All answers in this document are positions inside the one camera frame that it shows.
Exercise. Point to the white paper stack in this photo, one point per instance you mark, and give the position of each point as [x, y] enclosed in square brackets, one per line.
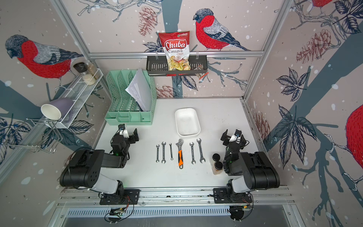
[140, 90]

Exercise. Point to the small silver wrench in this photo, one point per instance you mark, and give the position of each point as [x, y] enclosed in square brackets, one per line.
[157, 159]

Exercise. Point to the black wire wall basket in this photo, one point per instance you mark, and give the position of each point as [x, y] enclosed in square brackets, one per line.
[157, 66]

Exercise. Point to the white plastic storage box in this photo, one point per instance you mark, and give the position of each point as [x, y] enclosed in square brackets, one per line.
[187, 123]

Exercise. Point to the purple white cup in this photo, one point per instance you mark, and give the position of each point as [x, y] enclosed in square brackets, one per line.
[57, 109]

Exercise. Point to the clear glass jar on shelf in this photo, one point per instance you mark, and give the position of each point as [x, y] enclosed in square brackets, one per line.
[92, 69]

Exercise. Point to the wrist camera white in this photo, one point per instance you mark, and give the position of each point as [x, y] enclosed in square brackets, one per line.
[124, 133]
[235, 138]

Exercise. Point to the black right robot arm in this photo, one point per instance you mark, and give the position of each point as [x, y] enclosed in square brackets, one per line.
[254, 171]

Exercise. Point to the white wire wall shelf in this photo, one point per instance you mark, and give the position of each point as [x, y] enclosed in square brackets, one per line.
[76, 94]

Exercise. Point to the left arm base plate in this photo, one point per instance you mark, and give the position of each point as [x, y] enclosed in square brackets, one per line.
[122, 198]

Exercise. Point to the black lid spice jar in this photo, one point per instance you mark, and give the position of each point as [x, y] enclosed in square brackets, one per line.
[87, 77]
[214, 158]

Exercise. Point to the orange handled adjustable wrench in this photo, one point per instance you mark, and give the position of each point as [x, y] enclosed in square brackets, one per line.
[180, 157]

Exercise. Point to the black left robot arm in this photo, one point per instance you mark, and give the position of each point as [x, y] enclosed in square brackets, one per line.
[84, 168]

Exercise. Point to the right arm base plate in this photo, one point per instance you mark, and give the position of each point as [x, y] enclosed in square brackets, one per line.
[224, 195]

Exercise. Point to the spice jar brown powder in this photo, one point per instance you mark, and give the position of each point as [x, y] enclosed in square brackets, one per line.
[217, 168]

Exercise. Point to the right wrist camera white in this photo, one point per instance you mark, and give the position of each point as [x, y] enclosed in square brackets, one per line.
[235, 138]

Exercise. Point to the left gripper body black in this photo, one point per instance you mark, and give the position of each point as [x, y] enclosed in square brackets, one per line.
[127, 142]

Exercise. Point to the red cassava chips bag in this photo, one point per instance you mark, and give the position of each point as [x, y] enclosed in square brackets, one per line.
[177, 50]

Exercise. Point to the wire cup holder rack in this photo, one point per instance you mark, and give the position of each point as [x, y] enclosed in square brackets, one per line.
[33, 135]

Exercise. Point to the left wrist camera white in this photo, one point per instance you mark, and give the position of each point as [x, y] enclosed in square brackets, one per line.
[124, 133]

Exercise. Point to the green plastic file organizer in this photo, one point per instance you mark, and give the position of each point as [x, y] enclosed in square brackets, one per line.
[124, 109]

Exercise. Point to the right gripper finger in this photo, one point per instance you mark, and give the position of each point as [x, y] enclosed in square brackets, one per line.
[238, 131]
[225, 138]

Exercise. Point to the long silver wrench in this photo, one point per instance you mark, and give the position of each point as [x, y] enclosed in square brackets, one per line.
[192, 152]

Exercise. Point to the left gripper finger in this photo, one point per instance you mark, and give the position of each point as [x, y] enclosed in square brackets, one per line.
[135, 136]
[121, 127]

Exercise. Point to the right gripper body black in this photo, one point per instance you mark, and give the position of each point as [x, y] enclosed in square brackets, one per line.
[228, 146]

